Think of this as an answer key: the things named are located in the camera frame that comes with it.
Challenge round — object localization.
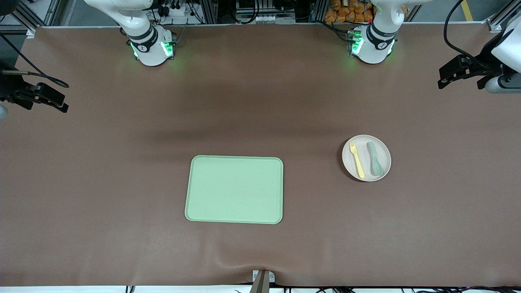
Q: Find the white power strip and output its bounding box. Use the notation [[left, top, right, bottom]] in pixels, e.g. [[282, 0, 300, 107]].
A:
[[163, 5, 193, 17]]

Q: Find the aluminium frame post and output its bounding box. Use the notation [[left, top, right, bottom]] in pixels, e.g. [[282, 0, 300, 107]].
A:
[[199, 0, 218, 24]]

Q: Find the light green rectangular tray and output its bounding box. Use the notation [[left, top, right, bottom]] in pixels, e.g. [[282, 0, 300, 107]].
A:
[[184, 155, 284, 225]]

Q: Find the yellow plastic fork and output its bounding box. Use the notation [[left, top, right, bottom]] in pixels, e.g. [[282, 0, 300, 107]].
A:
[[349, 141, 366, 179]]

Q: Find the bag of orange buns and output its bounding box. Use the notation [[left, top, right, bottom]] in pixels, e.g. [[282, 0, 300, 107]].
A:
[[324, 0, 374, 24]]

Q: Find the round beige plate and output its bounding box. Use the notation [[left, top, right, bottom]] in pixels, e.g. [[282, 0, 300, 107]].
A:
[[341, 135, 392, 182]]

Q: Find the brown table mat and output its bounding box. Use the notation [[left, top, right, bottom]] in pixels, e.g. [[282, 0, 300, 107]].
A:
[[0, 22, 521, 287]]

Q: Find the aluminium frame profile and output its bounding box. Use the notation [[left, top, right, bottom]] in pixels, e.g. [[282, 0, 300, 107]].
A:
[[486, 0, 521, 33], [8, 0, 61, 38]]

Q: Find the green plastic spoon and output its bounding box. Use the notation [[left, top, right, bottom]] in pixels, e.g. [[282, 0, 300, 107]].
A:
[[366, 141, 385, 177]]

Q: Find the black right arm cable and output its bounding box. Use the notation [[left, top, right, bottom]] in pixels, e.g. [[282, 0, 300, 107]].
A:
[[0, 33, 70, 88]]

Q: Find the metal table edge bracket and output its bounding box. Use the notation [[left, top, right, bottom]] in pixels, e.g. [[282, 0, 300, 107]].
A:
[[252, 269, 276, 293]]

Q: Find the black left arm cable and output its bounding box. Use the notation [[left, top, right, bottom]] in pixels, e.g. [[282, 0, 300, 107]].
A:
[[443, 0, 489, 66]]

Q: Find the white terminal block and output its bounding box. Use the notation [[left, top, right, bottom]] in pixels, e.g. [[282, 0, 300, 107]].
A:
[[235, 14, 296, 24]]

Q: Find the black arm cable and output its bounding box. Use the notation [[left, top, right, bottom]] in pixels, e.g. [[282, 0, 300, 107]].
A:
[[443, 0, 489, 66], [0, 33, 70, 88]]

